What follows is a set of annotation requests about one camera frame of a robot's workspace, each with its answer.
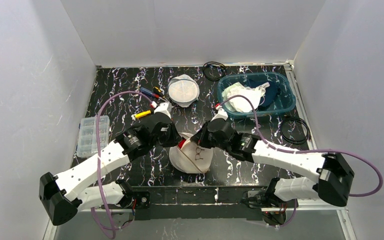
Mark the clear plastic screw box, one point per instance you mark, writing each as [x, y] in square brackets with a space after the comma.
[87, 141]

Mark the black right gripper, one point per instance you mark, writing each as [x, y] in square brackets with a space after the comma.
[199, 136]

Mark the white mesh bag blue trim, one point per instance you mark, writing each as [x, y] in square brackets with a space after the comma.
[183, 90]

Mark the dark blue bra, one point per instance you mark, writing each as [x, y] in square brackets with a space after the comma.
[271, 91]

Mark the black orange handled screwdriver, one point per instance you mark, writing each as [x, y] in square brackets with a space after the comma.
[157, 91]

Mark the yellow handled screwdriver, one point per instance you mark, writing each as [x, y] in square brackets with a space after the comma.
[142, 114]

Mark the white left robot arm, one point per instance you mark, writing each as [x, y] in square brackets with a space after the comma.
[64, 194]

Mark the teal plastic bin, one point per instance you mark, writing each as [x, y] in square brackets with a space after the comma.
[285, 101]

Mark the white bra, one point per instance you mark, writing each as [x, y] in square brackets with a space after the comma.
[239, 104]

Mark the white mesh bag tan trim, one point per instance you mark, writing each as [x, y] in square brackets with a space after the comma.
[191, 158]

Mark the red garment inside bag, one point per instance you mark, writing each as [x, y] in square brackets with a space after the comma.
[180, 145]

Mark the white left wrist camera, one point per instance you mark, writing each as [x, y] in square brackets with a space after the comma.
[164, 108]

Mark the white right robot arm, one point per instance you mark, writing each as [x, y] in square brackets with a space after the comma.
[325, 176]

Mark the blue handled screwdriver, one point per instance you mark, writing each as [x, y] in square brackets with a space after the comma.
[148, 92]

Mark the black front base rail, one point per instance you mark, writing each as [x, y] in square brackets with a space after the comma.
[202, 202]

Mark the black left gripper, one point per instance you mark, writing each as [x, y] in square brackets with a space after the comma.
[172, 135]

